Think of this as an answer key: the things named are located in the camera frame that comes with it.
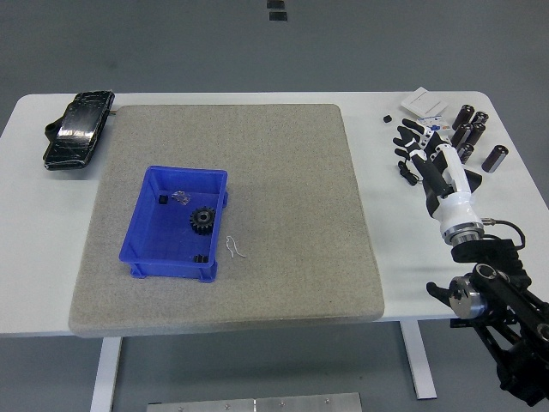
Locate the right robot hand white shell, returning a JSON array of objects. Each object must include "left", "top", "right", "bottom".
[{"left": 392, "top": 118, "right": 485, "bottom": 236}]

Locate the thin white wire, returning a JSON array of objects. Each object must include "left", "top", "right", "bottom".
[{"left": 225, "top": 234, "right": 248, "bottom": 259}]

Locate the large black gear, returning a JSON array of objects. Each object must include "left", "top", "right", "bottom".
[{"left": 188, "top": 206, "right": 217, "bottom": 236}]

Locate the blue plastic box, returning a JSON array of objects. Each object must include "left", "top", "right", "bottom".
[{"left": 118, "top": 166, "right": 229, "bottom": 284}]

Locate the black power adapter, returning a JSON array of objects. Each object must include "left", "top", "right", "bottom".
[{"left": 465, "top": 168, "right": 484, "bottom": 193}]

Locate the white circuit breaker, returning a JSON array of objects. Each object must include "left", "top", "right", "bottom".
[{"left": 414, "top": 114, "right": 452, "bottom": 135}]

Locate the white table leg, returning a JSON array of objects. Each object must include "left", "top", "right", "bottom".
[
  {"left": 400, "top": 319, "right": 437, "bottom": 401},
  {"left": 89, "top": 336, "right": 124, "bottom": 412}
]

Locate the grey-brown mat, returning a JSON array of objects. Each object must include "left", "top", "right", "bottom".
[{"left": 68, "top": 103, "right": 386, "bottom": 340}]

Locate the silver metal plate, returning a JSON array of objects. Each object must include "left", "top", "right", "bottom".
[{"left": 147, "top": 391, "right": 362, "bottom": 412}]

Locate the black adapter cable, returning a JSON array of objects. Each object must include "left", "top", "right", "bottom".
[{"left": 396, "top": 159, "right": 425, "bottom": 186}]

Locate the white switch panel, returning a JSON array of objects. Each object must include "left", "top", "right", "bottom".
[{"left": 400, "top": 87, "right": 449, "bottom": 118}]

